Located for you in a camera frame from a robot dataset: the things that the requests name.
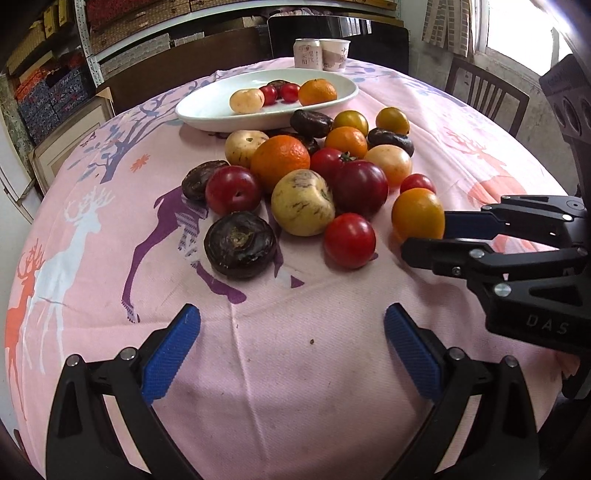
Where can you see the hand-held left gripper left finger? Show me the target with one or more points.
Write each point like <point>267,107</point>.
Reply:
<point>171,355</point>

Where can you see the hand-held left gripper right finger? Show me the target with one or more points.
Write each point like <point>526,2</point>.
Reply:
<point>411,350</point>

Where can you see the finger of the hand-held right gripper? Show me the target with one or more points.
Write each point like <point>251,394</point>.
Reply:
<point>466,225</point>
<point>429,256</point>

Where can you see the orange tomato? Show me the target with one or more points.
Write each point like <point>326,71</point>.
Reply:
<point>393,121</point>
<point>415,214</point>

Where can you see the red cherry tomato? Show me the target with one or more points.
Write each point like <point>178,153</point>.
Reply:
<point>268,95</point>
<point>349,241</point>
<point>290,92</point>
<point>418,182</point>

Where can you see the peach-coloured round fruit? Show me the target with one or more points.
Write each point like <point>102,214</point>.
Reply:
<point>388,165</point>

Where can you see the dark brown water chestnut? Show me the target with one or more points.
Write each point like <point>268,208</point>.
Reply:
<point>198,180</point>
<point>311,144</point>
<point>278,84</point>
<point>390,140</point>
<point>311,123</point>
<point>240,245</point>

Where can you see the large yellow pepino melon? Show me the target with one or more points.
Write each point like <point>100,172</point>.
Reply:
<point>302,203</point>

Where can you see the orange mandarin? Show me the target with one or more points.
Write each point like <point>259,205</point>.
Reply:
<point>346,142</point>
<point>280,164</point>

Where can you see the dark red plum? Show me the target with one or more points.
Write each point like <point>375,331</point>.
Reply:
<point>233,190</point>
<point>360,188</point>

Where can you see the large orange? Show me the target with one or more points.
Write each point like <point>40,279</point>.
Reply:
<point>317,92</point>

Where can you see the white plate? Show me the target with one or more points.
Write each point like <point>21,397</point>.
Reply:
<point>207,110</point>

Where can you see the dark wooden chair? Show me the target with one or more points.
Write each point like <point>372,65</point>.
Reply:
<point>490,79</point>

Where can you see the bright window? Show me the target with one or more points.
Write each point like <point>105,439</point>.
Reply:
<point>517,27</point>

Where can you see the pink deer print tablecloth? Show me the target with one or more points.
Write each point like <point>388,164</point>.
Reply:
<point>286,323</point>

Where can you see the red tomato with calyx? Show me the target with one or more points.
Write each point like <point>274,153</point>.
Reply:
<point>325,162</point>

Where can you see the checkered beige curtain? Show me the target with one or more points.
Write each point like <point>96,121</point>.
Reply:
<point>452,23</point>

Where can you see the greenish yellow tomato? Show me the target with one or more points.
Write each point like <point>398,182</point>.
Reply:
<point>351,122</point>

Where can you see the black glossy panel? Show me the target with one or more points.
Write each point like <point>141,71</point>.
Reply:
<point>378,46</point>

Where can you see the small yellow pepino melon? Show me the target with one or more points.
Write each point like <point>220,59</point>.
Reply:
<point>245,147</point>

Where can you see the white paper cup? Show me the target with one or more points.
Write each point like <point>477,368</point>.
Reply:
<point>334,55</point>

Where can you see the pink drink can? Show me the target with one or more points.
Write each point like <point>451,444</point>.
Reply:
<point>308,55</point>

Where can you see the beige framed picture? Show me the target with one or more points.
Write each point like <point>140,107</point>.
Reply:
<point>64,147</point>

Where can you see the stack of blue floral boxes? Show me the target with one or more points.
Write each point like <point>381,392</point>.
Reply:
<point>51,97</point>

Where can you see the pile of yellow woven boxes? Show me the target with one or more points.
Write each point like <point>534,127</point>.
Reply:
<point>32,41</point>

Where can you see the red patterned box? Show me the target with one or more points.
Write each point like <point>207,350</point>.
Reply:
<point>138,5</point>

